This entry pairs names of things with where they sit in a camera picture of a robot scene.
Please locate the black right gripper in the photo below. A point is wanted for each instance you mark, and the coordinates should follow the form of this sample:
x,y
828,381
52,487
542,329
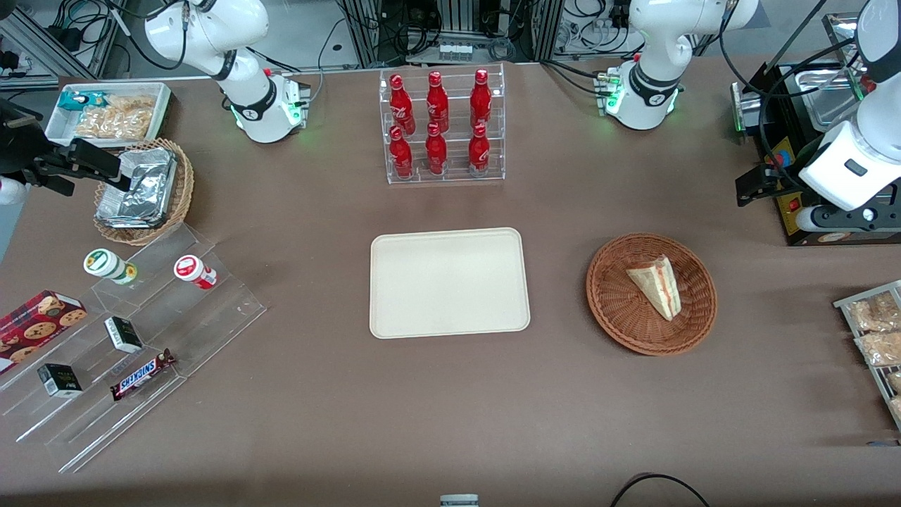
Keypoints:
x,y
21,150

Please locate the triangular sandwich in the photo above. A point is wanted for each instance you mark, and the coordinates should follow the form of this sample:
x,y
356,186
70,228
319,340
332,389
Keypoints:
x,y
658,287

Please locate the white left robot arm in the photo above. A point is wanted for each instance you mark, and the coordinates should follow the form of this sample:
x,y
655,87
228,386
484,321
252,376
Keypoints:
x,y
654,42

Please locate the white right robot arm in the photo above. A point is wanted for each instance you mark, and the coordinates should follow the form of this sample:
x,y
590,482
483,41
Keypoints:
x,y
204,28

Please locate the tan wicker basket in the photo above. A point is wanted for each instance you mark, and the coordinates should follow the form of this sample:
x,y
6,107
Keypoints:
x,y
184,184

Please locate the brown wicker basket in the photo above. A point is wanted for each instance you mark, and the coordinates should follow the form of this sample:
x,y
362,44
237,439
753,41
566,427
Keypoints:
x,y
633,331

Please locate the beige plastic tray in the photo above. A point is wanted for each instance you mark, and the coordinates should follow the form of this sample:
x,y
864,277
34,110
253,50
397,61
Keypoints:
x,y
449,283

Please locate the silver foil packet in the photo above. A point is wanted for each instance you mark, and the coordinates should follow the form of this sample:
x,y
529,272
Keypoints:
x,y
144,169
130,208

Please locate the clear bag of crackers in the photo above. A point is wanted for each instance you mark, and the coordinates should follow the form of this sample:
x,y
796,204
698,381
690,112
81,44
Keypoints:
x,y
120,118

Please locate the white rectangular bin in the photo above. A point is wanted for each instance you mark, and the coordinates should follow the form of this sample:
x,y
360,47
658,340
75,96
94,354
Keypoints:
x,y
55,127

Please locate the teal snack packet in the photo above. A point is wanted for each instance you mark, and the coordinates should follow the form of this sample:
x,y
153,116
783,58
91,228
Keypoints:
x,y
76,101

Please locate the black food warmer machine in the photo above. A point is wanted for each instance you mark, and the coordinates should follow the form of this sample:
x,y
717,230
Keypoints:
x,y
781,91

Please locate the green lid white cup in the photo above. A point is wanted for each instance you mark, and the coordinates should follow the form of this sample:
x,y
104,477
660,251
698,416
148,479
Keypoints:
x,y
105,264

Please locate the red lid white cup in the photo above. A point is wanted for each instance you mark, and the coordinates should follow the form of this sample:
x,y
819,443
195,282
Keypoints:
x,y
191,270

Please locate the small black box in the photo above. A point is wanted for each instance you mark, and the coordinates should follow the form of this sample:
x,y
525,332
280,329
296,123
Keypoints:
x,y
124,335
60,380

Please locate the clear bag of pastry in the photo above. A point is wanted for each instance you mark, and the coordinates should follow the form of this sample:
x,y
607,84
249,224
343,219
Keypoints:
x,y
880,348
873,313
895,382

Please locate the red cookie box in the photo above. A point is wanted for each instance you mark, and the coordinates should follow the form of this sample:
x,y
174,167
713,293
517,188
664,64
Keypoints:
x,y
35,325

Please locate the clear acrylic stepped shelf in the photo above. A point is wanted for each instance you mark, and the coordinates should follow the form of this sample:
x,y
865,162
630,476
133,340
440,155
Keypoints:
x,y
204,317

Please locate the Snickers chocolate bar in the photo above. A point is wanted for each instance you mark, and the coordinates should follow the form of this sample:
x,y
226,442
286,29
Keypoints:
x,y
141,374

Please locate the red cola bottle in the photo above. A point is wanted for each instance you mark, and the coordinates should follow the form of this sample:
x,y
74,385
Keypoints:
x,y
436,153
437,104
479,153
481,102
401,156
402,105

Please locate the clear acrylic bottle rack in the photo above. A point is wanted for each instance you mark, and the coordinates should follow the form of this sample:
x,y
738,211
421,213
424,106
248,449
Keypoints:
x,y
454,151

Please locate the white power strip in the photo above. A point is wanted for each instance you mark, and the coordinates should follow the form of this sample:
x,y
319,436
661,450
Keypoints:
x,y
455,51

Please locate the grey device edge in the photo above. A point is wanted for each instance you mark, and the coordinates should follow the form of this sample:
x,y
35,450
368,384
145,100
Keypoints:
x,y
459,501

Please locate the aluminium frame rail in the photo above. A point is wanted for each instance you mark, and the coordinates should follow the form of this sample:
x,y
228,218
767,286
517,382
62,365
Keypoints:
x,y
42,49

